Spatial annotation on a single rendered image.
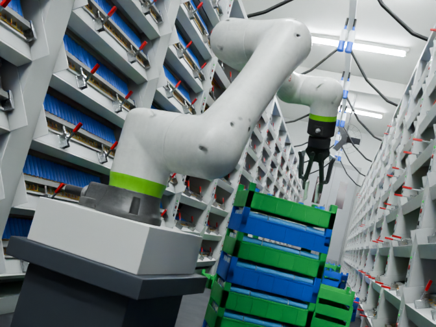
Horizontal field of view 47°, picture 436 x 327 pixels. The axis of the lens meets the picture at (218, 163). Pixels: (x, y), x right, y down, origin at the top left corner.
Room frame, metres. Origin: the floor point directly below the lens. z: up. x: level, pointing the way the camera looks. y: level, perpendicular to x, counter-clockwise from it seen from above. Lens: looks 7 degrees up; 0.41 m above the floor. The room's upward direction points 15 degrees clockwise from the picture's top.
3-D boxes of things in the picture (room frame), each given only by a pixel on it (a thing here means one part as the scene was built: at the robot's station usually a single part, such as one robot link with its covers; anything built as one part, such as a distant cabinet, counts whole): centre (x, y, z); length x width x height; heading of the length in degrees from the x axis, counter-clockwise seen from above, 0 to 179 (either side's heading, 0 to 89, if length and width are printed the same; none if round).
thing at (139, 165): (1.11, 0.15, 0.52); 0.16 x 0.13 x 0.19; 58
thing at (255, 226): (1.69, -0.25, 0.44); 0.30 x 0.20 x 0.08; 98
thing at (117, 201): (1.14, 0.21, 0.40); 0.26 x 0.15 x 0.06; 60
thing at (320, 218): (1.69, -0.25, 0.52); 0.30 x 0.20 x 0.08; 98
